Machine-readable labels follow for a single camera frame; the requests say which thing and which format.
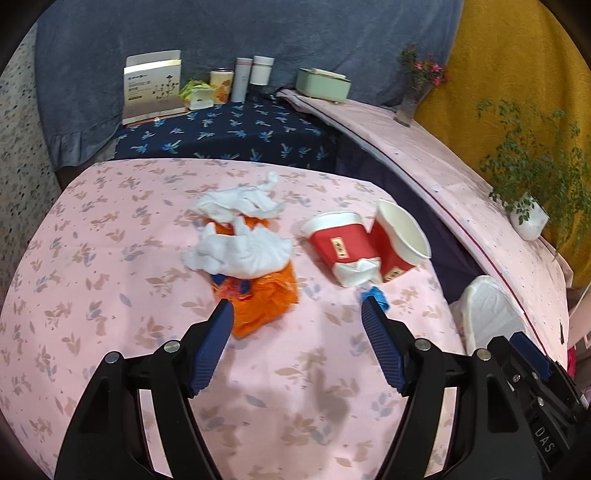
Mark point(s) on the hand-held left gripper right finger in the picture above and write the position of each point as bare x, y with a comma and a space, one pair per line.
385, 346

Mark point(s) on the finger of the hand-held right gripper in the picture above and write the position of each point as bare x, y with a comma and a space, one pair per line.
508, 357
533, 355

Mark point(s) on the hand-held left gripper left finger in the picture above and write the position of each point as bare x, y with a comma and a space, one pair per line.
210, 350

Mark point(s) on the white lined trash bin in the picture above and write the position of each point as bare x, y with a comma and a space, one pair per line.
485, 300

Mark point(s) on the orange plastic bag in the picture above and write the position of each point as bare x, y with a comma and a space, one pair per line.
268, 302

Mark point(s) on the crushed red paper cup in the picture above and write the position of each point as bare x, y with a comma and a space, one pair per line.
337, 249

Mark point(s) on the small blue wrapper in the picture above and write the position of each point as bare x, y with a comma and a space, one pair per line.
376, 295

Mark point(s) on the crumpled white tissue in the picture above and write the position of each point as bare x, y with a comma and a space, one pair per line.
240, 203
240, 251

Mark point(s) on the pink rabbit-print tablecloth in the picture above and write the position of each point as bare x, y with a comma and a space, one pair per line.
115, 277

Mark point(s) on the white plant pot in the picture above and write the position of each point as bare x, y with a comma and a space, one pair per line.
530, 219

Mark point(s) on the dark purple cloth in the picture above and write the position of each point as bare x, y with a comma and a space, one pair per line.
415, 194

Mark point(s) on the light pink shelf cloth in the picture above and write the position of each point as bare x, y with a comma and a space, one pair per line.
438, 161

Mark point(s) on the green leafy plant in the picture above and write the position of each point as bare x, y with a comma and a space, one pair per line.
535, 157

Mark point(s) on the navy leaf-print cloth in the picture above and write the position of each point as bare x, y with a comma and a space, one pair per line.
258, 134

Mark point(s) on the glass vase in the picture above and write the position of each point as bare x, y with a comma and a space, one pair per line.
412, 107

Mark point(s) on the green tissue pack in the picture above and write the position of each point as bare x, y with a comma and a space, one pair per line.
197, 96

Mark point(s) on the yellow tin can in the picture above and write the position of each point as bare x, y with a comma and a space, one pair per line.
221, 87

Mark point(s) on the green tissue box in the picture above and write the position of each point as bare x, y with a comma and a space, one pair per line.
323, 85

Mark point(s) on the speckled floral cloth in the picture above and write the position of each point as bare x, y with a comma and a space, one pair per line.
18, 161

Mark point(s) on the white cardboard box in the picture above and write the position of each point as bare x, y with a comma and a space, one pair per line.
152, 87

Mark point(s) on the tall white bottle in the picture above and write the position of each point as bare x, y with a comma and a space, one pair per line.
241, 81

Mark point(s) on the pink flowers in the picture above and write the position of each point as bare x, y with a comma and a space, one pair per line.
427, 69

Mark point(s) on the white lidded cup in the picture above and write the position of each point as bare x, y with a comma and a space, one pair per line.
262, 71

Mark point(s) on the yellow cloth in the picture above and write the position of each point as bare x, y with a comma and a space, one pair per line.
508, 55

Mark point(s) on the blue-grey blanket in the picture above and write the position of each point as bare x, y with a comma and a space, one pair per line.
231, 27

